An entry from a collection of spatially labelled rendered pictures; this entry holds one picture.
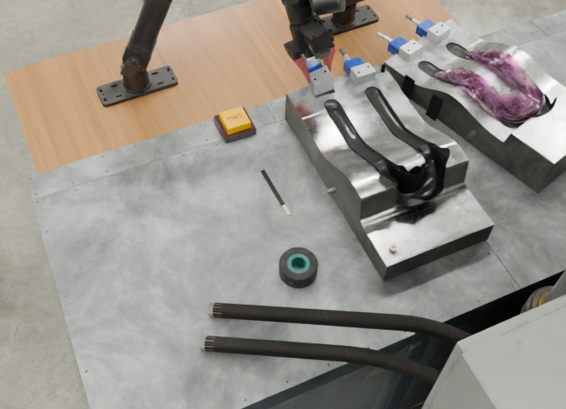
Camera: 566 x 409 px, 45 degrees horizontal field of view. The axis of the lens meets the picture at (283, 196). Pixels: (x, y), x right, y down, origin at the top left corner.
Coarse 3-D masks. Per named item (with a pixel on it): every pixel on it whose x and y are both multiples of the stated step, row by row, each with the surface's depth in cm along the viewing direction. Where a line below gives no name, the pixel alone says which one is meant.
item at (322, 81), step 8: (304, 56) 161; (312, 64) 159; (320, 64) 159; (312, 72) 157; (320, 72) 156; (328, 72) 156; (312, 80) 156; (320, 80) 156; (328, 80) 156; (312, 88) 158; (320, 88) 158; (328, 88) 160
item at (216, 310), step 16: (224, 304) 134; (240, 304) 134; (256, 320) 132; (272, 320) 131; (288, 320) 130; (304, 320) 128; (320, 320) 128; (336, 320) 127; (352, 320) 126; (368, 320) 125; (384, 320) 124
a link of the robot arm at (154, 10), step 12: (156, 0) 147; (168, 0) 146; (144, 12) 151; (156, 12) 150; (144, 24) 153; (156, 24) 153; (132, 36) 157; (144, 36) 156; (156, 36) 156; (132, 48) 159; (144, 48) 158; (144, 60) 161
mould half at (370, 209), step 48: (288, 96) 160; (336, 96) 160; (384, 96) 161; (336, 144) 152; (384, 144) 151; (336, 192) 150; (384, 192) 139; (384, 240) 140; (432, 240) 140; (480, 240) 146
